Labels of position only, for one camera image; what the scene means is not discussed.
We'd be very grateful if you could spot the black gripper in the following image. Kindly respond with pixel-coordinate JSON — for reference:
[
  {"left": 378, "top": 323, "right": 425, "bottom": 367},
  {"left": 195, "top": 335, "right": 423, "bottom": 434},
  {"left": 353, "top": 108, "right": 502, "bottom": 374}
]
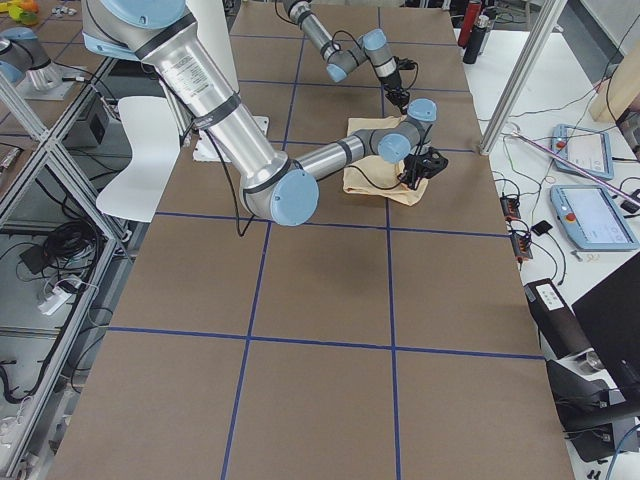
[
  {"left": 382, "top": 74, "right": 410, "bottom": 113},
  {"left": 399, "top": 150, "right": 431, "bottom": 190}
]

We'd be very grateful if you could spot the beige long-sleeve printed shirt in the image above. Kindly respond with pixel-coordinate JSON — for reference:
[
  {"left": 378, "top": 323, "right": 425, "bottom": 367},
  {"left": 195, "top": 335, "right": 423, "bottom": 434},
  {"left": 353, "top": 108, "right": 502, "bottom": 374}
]
[{"left": 342, "top": 115, "right": 430, "bottom": 206}]

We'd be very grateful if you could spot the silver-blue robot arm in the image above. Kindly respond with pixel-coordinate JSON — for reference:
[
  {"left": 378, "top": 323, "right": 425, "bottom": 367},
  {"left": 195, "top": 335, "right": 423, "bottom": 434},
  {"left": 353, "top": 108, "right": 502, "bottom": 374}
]
[
  {"left": 82, "top": 1, "right": 448, "bottom": 226},
  {"left": 282, "top": 1, "right": 418, "bottom": 114}
]

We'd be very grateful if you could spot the black water bottle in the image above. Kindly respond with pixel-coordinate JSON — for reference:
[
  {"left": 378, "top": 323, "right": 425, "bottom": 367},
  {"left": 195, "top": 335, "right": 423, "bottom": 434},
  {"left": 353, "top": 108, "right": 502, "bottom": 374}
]
[{"left": 462, "top": 14, "right": 489, "bottom": 64}]

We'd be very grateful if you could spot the reacher grabber stick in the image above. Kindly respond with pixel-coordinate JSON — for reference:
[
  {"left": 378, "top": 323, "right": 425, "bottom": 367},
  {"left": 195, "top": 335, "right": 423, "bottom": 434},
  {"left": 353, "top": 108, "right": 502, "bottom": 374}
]
[{"left": 509, "top": 131, "right": 640, "bottom": 207}]

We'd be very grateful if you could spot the red water bottle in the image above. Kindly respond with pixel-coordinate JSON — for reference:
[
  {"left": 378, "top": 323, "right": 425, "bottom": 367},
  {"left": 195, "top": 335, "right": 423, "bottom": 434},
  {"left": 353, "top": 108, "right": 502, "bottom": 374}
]
[{"left": 458, "top": 0, "right": 482, "bottom": 48}]

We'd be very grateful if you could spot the far blue teach pendant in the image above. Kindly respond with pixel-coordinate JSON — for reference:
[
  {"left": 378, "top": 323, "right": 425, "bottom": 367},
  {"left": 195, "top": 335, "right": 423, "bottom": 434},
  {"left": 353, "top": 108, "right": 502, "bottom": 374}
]
[{"left": 550, "top": 124, "right": 614, "bottom": 180}]

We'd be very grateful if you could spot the blue teach pendant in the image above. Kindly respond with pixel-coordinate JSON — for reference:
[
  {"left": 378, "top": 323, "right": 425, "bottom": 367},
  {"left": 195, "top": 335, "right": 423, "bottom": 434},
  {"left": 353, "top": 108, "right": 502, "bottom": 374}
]
[
  {"left": 550, "top": 124, "right": 614, "bottom": 180},
  {"left": 550, "top": 185, "right": 639, "bottom": 252}
]

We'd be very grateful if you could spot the near blue teach pendant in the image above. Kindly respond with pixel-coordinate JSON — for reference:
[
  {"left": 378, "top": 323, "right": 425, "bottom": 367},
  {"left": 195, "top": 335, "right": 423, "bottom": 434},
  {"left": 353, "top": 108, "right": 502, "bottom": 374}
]
[{"left": 550, "top": 185, "right": 639, "bottom": 252}]

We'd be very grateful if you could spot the black box with label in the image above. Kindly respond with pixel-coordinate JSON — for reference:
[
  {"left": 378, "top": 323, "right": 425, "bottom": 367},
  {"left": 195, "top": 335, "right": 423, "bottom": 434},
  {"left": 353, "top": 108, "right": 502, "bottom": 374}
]
[{"left": 524, "top": 279, "right": 591, "bottom": 358}]

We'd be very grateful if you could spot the black monitor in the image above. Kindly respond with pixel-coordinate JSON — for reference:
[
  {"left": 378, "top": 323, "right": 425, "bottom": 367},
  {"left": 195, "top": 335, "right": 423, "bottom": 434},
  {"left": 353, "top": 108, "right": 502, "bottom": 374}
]
[{"left": 572, "top": 255, "right": 640, "bottom": 399}]

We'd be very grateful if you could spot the white plastic chair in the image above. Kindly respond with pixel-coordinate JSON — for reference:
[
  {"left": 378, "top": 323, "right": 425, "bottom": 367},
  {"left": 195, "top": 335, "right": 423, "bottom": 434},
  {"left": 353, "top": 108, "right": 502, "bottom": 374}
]
[{"left": 96, "top": 96, "right": 180, "bottom": 223}]

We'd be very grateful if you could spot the aluminium frame post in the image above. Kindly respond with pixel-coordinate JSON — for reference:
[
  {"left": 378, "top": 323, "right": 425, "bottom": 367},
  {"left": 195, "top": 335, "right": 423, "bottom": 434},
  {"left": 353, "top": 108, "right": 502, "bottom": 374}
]
[{"left": 479, "top": 0, "right": 567, "bottom": 155}]

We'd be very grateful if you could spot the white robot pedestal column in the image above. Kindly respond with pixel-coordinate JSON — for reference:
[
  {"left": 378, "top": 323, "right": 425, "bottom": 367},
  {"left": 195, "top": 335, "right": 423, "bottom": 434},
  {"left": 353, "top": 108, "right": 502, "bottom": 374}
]
[{"left": 186, "top": 1, "right": 273, "bottom": 175}]

